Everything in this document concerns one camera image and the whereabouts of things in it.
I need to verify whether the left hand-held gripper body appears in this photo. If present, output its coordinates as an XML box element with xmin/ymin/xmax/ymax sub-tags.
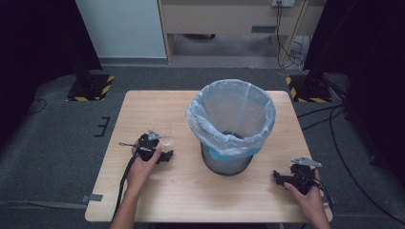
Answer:
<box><xmin>118</xmin><ymin>128</ymin><xmax>163</xmax><ymax>162</ymax></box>

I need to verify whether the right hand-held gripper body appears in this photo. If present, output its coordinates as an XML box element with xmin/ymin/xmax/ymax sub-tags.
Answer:
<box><xmin>288</xmin><ymin>156</ymin><xmax>323</xmax><ymax>196</ymax></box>

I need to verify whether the person's right hand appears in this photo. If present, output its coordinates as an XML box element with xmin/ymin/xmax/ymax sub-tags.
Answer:
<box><xmin>283</xmin><ymin>169</ymin><xmax>328</xmax><ymax>220</ymax></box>

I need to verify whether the person's left hand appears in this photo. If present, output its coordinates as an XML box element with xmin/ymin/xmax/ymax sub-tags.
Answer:
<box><xmin>126</xmin><ymin>148</ymin><xmax>163</xmax><ymax>192</ymax></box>

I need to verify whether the small clear plastic piece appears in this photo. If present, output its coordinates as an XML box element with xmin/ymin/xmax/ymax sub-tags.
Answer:
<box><xmin>160</xmin><ymin>135</ymin><xmax>175</xmax><ymax>148</ymax></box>

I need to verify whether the translucent plastic trash bag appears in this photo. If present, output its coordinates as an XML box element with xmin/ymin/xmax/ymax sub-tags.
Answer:
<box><xmin>185</xmin><ymin>78</ymin><xmax>277</xmax><ymax>161</ymax></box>

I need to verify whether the metal mesh trash can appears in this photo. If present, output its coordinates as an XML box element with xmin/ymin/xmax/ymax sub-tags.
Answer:
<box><xmin>200</xmin><ymin>130</ymin><xmax>255</xmax><ymax>177</ymax></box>

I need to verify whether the grey tape strip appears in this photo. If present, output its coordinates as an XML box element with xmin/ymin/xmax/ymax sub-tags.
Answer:
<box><xmin>80</xmin><ymin>193</ymin><xmax>104</xmax><ymax>204</ymax></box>

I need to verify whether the striped black stand base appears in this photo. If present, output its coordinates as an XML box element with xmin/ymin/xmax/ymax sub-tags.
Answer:
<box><xmin>285</xmin><ymin>73</ymin><xmax>334</xmax><ymax>104</ymax></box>
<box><xmin>66</xmin><ymin>73</ymin><xmax>116</xmax><ymax>102</ymax></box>

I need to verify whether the dark curtain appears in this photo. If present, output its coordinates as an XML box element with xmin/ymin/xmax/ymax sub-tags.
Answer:
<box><xmin>303</xmin><ymin>0</ymin><xmax>405</xmax><ymax>187</ymax></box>
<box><xmin>0</xmin><ymin>0</ymin><xmax>103</xmax><ymax>149</ymax></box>

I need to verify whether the light wooden cabinet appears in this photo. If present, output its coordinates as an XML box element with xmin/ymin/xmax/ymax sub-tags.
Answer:
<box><xmin>158</xmin><ymin>0</ymin><xmax>327</xmax><ymax>67</ymax></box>

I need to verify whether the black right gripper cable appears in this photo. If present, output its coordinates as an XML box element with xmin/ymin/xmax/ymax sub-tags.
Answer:
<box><xmin>309</xmin><ymin>177</ymin><xmax>333</xmax><ymax>206</ymax></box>

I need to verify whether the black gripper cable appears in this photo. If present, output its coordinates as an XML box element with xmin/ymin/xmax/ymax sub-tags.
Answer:
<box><xmin>309</xmin><ymin>177</ymin><xmax>333</xmax><ymax>206</ymax></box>
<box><xmin>112</xmin><ymin>149</ymin><xmax>141</xmax><ymax>222</ymax></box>

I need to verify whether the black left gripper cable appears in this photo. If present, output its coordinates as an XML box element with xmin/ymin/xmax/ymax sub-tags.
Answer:
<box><xmin>112</xmin><ymin>149</ymin><xmax>141</xmax><ymax>222</ymax></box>

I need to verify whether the long black floor cable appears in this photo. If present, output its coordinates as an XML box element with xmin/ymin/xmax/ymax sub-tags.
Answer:
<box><xmin>329</xmin><ymin>106</ymin><xmax>405</xmax><ymax>227</ymax></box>

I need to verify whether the thin black floor cable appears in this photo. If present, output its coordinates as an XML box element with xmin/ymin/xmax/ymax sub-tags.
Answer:
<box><xmin>26</xmin><ymin>97</ymin><xmax>49</xmax><ymax>116</ymax></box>

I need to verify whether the white cable bundle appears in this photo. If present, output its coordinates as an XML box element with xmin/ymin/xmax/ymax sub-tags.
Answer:
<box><xmin>290</xmin><ymin>35</ymin><xmax>310</xmax><ymax>66</ymax></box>

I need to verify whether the black hanging cable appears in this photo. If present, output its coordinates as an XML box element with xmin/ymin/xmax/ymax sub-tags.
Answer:
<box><xmin>274</xmin><ymin>1</ymin><xmax>303</xmax><ymax>70</ymax></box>

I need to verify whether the grey wall socket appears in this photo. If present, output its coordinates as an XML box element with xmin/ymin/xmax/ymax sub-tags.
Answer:
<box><xmin>270</xmin><ymin>0</ymin><xmax>296</xmax><ymax>9</ymax></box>

